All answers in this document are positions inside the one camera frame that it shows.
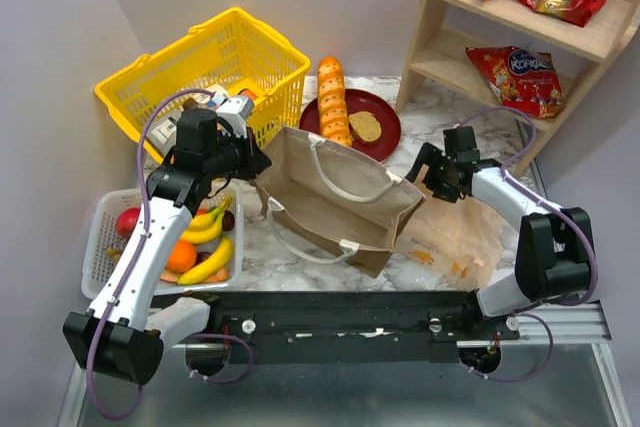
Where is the yellow plastic shopping basket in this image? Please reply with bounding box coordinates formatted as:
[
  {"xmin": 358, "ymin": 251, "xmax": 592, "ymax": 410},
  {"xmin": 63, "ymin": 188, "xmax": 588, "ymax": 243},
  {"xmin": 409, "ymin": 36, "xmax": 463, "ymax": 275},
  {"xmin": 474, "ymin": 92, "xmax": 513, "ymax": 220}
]
[{"xmin": 94, "ymin": 7, "xmax": 311, "ymax": 148}]

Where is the dark red round plate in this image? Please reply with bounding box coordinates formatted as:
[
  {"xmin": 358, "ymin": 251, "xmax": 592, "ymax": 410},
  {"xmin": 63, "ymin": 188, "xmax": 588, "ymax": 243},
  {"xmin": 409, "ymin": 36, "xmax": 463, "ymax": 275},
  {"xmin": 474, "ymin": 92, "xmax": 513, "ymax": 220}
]
[{"xmin": 298, "ymin": 79, "xmax": 401, "ymax": 161}]

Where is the white plastic fruit basket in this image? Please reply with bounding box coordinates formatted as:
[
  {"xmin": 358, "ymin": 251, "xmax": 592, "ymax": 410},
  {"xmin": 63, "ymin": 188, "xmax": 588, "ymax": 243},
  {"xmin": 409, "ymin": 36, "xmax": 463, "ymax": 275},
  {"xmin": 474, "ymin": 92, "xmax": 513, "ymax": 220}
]
[{"xmin": 81, "ymin": 183, "xmax": 244, "ymax": 299}]

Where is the long orange bread loaf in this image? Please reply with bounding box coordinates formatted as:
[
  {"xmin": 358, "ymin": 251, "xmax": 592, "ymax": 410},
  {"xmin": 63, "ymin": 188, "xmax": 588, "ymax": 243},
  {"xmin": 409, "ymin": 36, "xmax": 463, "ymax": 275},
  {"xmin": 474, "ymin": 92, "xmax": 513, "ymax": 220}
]
[{"xmin": 317, "ymin": 57, "xmax": 352, "ymax": 147}]

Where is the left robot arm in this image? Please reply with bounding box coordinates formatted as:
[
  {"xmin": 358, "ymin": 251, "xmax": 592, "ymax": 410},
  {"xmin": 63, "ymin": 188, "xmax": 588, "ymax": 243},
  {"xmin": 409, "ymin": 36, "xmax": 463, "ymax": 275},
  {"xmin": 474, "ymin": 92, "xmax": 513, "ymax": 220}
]
[{"xmin": 63, "ymin": 98, "xmax": 271, "ymax": 387}]

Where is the dark plum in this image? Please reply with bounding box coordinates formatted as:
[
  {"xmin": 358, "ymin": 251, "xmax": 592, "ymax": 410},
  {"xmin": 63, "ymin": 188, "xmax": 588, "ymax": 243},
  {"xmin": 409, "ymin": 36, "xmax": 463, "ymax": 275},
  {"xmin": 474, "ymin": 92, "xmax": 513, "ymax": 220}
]
[{"xmin": 222, "ymin": 211, "xmax": 236, "ymax": 232}]

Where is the brown bread slice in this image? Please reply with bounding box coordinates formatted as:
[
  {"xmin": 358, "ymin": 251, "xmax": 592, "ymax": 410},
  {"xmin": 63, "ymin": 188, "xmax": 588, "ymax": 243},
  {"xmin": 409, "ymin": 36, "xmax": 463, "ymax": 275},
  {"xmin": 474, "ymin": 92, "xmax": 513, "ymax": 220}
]
[{"xmin": 348, "ymin": 111, "xmax": 382, "ymax": 144}]

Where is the peach plastic grocery bag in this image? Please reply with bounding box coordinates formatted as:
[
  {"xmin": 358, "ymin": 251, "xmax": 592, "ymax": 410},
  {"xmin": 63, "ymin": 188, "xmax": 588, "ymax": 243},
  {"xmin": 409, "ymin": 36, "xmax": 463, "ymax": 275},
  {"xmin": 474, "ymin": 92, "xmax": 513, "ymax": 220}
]
[{"xmin": 396, "ymin": 197, "xmax": 507, "ymax": 292}]

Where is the longan bunch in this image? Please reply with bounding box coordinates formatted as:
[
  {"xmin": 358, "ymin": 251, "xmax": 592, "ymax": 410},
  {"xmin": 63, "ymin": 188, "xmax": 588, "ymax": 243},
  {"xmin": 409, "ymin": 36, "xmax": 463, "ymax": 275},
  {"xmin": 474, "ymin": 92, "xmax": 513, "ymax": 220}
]
[{"xmin": 104, "ymin": 241, "xmax": 127, "ymax": 265}]

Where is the burlap tote bag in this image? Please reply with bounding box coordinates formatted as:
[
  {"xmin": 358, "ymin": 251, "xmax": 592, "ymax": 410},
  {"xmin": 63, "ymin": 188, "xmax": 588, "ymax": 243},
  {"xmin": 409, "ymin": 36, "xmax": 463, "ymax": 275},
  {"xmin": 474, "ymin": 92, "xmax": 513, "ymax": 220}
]
[{"xmin": 255, "ymin": 127, "xmax": 425, "ymax": 277}]

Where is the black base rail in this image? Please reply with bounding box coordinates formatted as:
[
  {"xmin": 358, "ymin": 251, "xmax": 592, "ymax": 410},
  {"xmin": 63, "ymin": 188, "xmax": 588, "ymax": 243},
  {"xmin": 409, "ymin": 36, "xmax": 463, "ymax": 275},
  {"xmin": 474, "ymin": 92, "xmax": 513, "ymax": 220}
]
[{"xmin": 149, "ymin": 289, "xmax": 521, "ymax": 364}]

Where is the orange capped bottle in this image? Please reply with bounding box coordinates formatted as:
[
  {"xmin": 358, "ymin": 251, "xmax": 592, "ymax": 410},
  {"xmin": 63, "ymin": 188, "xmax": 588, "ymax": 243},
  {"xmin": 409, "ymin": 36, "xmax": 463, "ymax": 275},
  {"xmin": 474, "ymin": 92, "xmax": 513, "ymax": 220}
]
[{"xmin": 238, "ymin": 88, "xmax": 258, "ymax": 100}]

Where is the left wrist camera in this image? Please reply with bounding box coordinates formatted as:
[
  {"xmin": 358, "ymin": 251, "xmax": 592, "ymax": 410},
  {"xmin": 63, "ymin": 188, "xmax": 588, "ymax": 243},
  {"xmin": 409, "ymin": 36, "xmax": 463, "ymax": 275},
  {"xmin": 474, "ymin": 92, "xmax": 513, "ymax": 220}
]
[{"xmin": 215, "ymin": 95, "xmax": 254, "ymax": 137}]

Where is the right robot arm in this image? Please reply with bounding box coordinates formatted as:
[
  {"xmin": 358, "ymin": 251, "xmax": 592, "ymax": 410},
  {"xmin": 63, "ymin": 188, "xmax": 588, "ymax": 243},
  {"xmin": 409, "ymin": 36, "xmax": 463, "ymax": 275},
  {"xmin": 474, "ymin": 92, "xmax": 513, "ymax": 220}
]
[{"xmin": 406, "ymin": 126, "xmax": 598, "ymax": 322}]

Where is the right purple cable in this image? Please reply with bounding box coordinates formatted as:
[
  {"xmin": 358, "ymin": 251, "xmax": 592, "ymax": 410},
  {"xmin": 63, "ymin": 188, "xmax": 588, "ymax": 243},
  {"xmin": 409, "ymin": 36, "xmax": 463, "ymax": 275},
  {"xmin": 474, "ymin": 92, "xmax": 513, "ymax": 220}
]
[{"xmin": 457, "ymin": 106, "xmax": 600, "ymax": 383}]

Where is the front yellow banana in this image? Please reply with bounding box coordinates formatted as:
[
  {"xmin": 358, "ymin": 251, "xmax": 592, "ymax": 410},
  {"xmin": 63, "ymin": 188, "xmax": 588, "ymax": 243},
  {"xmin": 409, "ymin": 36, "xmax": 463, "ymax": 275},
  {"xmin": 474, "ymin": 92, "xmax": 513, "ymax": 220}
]
[{"xmin": 177, "ymin": 236, "xmax": 234, "ymax": 285}]

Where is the grey box in basket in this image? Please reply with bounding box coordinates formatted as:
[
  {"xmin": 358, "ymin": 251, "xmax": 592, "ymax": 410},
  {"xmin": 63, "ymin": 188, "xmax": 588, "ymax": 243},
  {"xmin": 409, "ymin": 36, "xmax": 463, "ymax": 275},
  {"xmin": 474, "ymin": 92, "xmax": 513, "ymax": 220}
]
[{"xmin": 147, "ymin": 115, "xmax": 179, "ymax": 157}]

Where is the orange fruit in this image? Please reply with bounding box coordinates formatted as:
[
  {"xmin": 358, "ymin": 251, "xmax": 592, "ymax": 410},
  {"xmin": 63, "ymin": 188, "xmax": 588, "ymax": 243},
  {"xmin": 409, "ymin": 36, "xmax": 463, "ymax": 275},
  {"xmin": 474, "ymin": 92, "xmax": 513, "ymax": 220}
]
[{"xmin": 166, "ymin": 240, "xmax": 198, "ymax": 274}]

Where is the red Konfeti candy bag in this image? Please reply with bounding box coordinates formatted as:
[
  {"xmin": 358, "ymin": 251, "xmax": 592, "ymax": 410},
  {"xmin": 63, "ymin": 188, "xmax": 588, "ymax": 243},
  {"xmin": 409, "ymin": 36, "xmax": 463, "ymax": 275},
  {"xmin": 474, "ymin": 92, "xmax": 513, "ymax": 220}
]
[{"xmin": 465, "ymin": 46, "xmax": 565, "ymax": 119}]

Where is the yellow banana bunch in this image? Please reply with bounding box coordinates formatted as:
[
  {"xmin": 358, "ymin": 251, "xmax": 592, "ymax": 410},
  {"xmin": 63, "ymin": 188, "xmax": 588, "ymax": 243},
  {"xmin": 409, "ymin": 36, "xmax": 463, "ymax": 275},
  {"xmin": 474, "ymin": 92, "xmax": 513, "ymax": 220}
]
[{"xmin": 180, "ymin": 196, "xmax": 233, "ymax": 245}]

